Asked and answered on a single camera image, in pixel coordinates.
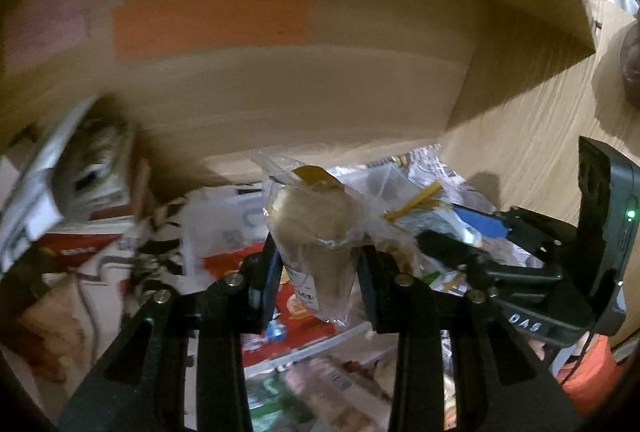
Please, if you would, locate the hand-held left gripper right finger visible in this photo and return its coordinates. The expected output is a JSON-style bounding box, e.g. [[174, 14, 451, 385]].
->
[[356, 246, 587, 432]]

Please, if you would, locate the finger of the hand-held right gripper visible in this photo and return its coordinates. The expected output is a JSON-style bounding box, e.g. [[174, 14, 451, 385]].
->
[[416, 231, 562, 286], [451, 206, 579, 264]]

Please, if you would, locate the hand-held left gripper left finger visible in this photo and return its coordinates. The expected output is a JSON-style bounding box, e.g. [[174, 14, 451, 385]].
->
[[57, 236, 284, 432]]

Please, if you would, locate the clear bag of bread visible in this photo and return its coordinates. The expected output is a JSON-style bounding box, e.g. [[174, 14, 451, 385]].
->
[[250, 150, 386, 327]]

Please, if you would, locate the person's right forearm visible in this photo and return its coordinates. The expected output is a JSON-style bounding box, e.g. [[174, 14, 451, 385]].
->
[[530, 332, 626, 419]]

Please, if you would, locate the red snack packet orange print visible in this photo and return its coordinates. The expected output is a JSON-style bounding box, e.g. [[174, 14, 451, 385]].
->
[[202, 252, 341, 363]]

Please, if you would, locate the pile of clear snack packets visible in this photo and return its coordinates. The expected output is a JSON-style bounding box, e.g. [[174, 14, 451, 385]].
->
[[327, 143, 506, 298]]

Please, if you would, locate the white snack packet red print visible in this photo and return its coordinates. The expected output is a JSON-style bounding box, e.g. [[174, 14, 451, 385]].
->
[[181, 185, 273, 278]]

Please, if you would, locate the pale pink snack packet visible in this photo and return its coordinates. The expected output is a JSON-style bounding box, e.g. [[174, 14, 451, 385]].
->
[[285, 354, 396, 432]]

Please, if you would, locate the green snack packet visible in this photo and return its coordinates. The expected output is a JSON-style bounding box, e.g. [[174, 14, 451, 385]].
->
[[246, 369, 321, 432]]

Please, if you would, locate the red and white snack packet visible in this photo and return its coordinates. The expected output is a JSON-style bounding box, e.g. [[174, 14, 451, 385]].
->
[[0, 205, 141, 293]]

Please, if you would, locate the large cardboard box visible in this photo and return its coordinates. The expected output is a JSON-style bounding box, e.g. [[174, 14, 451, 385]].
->
[[0, 0, 599, 198]]

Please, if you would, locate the silver snack packet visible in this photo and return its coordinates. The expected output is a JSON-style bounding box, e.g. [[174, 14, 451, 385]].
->
[[0, 95, 136, 243]]

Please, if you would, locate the orange paper label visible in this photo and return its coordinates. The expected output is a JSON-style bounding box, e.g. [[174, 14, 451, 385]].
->
[[112, 0, 312, 61]]

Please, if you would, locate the pink paper label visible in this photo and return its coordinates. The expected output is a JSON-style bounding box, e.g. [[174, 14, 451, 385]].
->
[[4, 0, 93, 74]]

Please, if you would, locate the black cable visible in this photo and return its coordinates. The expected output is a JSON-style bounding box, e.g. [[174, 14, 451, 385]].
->
[[559, 329, 601, 385]]

